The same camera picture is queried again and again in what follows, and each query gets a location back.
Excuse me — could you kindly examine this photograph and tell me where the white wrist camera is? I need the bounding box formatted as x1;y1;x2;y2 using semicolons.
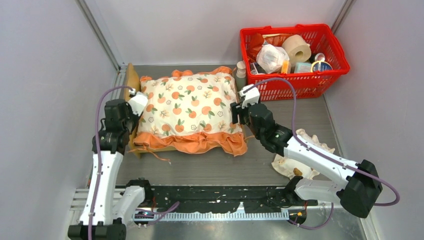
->
238;84;260;109
126;88;148;117

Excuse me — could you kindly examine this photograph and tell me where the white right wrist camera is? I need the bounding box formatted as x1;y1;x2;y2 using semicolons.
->
238;84;260;109

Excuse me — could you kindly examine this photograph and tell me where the white plastic wrapped packet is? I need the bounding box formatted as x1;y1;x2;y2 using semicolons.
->
256;43;290;74

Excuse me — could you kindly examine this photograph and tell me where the orange fruit print cushion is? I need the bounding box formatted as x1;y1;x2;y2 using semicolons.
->
127;66;249;163

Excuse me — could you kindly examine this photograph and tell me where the small silver can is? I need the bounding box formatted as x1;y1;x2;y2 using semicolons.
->
312;52;326;62

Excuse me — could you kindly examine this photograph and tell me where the round blue lidded tin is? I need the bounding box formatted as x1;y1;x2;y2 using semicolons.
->
310;60;333;73

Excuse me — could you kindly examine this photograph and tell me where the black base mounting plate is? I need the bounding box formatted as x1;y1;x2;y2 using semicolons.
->
140;185;318;214

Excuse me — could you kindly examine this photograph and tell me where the slotted aluminium rail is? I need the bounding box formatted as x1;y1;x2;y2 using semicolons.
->
69;185;372;222

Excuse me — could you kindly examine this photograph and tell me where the light teal small box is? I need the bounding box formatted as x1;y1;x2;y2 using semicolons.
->
293;62;312;74

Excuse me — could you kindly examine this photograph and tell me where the red plastic shopping basket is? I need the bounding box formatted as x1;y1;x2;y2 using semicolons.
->
240;23;350;99

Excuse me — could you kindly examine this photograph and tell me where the cream frilled small pillow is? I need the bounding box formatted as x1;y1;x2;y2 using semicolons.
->
271;128;336;180

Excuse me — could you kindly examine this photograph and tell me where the beige toilet paper roll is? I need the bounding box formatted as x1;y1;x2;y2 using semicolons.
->
282;34;312;65

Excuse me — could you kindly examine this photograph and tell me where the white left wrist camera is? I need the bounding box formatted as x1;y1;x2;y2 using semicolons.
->
126;88;148;117

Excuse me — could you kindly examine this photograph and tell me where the green pump lotion bottle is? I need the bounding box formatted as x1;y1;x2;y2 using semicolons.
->
234;61;247;91

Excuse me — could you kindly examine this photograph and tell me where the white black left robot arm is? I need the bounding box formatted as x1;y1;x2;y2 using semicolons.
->
67;94;154;240

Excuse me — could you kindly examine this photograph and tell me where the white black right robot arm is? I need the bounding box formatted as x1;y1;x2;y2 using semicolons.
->
230;102;383;219

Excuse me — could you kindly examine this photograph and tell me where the wooden pet bed frame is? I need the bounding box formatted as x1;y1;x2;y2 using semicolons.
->
123;62;248;158

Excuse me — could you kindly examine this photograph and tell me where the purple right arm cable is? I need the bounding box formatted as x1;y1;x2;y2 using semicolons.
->
246;77;401;231

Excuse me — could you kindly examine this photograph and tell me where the orange red crumpled bag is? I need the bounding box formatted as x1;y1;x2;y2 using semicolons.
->
246;33;292;63

